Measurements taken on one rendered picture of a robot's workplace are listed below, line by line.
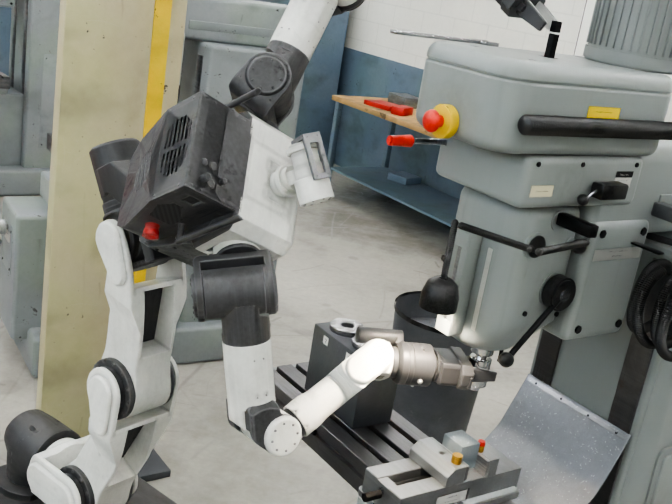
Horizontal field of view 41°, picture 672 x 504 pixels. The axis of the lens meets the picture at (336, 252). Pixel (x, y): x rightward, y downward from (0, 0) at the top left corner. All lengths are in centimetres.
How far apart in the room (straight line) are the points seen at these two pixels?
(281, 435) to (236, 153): 53
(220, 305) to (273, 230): 18
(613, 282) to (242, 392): 79
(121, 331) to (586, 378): 108
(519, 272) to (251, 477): 219
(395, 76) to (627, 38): 695
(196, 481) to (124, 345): 168
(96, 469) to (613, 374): 123
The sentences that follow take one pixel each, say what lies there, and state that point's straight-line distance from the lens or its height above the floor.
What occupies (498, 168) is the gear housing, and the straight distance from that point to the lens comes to 166.
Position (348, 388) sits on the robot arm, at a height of 121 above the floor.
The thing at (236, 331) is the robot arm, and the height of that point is 135.
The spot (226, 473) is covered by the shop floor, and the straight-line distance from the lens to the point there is 372.
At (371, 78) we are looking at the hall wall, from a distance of 903.
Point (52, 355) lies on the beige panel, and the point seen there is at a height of 50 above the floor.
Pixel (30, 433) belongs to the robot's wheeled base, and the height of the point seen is 74.
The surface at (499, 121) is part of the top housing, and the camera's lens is 155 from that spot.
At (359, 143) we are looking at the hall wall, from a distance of 914.
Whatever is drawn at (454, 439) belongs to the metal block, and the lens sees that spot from 197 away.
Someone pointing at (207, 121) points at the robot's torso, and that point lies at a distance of 164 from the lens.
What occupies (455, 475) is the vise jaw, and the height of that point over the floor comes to 103.
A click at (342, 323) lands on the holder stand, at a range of 227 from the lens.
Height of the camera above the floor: 199
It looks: 18 degrees down
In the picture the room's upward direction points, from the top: 9 degrees clockwise
